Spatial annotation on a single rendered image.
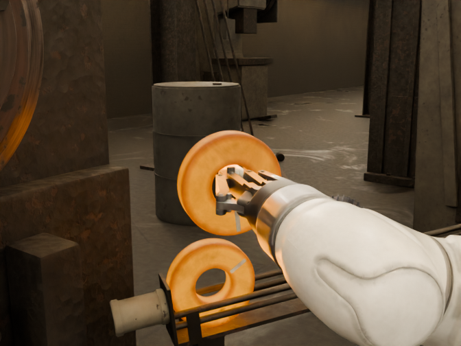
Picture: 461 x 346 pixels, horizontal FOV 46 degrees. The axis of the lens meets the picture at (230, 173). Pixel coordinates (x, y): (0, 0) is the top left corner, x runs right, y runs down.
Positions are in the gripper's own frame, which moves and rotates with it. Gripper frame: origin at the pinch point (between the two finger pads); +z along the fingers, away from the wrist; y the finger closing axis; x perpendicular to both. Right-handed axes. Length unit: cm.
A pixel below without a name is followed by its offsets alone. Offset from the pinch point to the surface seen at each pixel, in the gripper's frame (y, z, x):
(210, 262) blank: -0.4, 8.1, -17.8
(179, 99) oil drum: 53, 247, -24
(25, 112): -27.5, 8.5, 8.6
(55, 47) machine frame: -22.2, 31.1, 16.4
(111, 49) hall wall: 86, 829, -24
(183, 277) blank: -5.2, 8.0, -19.7
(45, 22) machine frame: -23.5, 30.4, 20.7
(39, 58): -25.0, 10.6, 15.9
